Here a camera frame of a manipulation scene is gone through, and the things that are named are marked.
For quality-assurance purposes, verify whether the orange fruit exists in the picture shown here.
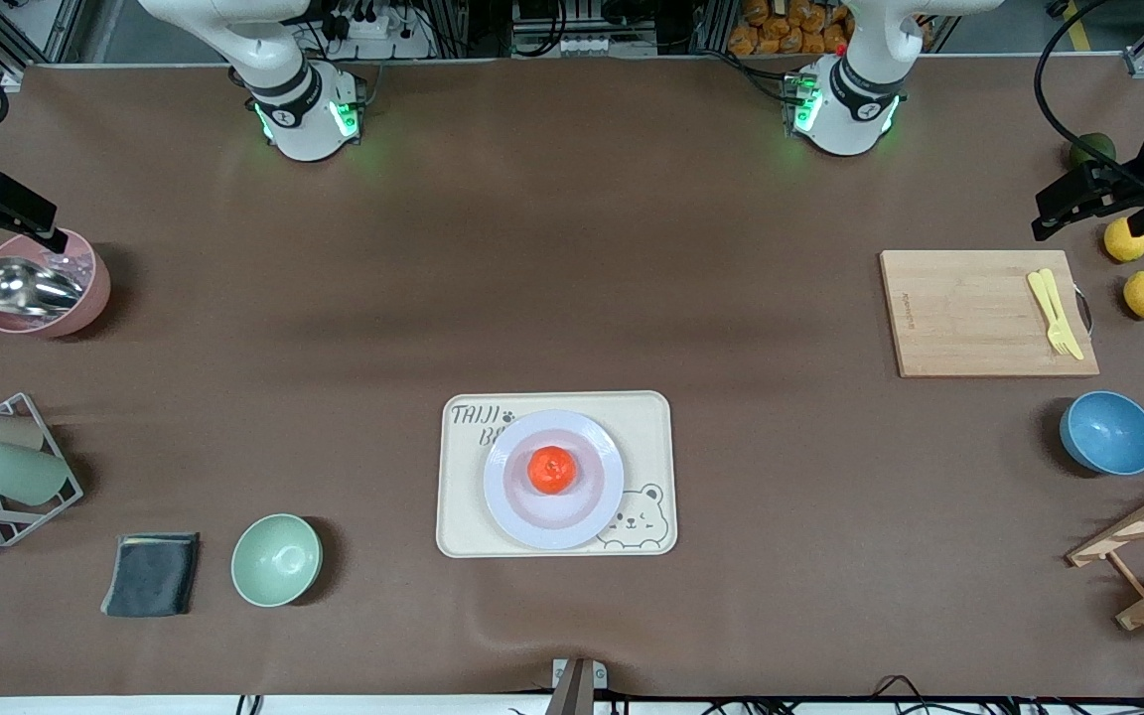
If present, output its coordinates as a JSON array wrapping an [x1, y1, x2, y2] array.
[[527, 446, 579, 496]]

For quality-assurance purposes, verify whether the lavender round plate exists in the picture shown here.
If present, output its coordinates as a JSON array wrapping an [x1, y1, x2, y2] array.
[[483, 409, 626, 551]]

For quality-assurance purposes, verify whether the dark green avocado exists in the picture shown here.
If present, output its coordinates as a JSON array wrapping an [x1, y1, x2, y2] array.
[[1071, 132, 1118, 170]]

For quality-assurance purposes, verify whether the metal scoop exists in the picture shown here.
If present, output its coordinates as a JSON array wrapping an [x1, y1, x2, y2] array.
[[0, 258, 86, 317]]

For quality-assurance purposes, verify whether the yellow plastic fork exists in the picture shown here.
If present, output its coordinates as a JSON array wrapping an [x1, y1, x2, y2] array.
[[1027, 270, 1073, 357]]

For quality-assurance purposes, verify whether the pink bowl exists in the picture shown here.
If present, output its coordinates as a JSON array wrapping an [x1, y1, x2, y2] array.
[[0, 229, 112, 339]]

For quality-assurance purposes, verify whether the yellow plastic knife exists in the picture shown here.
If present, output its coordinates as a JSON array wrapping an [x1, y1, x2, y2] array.
[[1039, 268, 1085, 361]]

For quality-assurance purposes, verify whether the wooden cutting board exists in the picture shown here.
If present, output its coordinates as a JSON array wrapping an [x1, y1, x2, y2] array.
[[879, 249, 1100, 379]]

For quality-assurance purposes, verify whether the blue bowl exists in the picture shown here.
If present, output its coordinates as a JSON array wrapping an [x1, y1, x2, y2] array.
[[1060, 390, 1144, 477]]

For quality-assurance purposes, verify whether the light green cup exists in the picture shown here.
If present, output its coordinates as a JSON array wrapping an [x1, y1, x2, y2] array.
[[0, 440, 71, 506]]

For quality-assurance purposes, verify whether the wooden dish rack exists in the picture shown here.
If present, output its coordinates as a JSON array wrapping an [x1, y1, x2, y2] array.
[[1066, 467, 1144, 633]]

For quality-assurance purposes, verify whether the bag of orange fruits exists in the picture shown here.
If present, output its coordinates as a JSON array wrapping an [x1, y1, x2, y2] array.
[[728, 0, 930, 57]]

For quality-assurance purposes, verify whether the brown table mat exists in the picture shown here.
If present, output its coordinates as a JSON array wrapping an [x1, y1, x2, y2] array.
[[0, 55, 1144, 698]]

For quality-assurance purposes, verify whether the white power strip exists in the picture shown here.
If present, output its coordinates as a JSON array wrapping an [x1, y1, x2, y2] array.
[[554, 35, 658, 58], [329, 8, 434, 61]]

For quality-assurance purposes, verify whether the dark grey folded cloth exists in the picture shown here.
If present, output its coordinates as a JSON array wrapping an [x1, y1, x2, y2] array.
[[100, 532, 202, 619]]

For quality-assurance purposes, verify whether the light green bowl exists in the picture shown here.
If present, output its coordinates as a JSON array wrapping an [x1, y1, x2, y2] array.
[[230, 513, 324, 608]]

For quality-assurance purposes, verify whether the cream bear print tray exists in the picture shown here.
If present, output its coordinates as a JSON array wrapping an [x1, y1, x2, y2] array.
[[436, 390, 678, 558]]

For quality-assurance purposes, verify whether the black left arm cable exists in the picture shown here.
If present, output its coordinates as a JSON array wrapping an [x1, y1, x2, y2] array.
[[1034, 0, 1144, 200]]

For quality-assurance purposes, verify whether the grey wire cup rack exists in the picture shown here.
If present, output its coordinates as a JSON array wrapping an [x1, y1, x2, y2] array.
[[0, 392, 85, 548]]

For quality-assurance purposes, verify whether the grey metal camera mount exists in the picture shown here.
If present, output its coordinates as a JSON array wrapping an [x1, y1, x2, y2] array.
[[544, 657, 609, 715]]

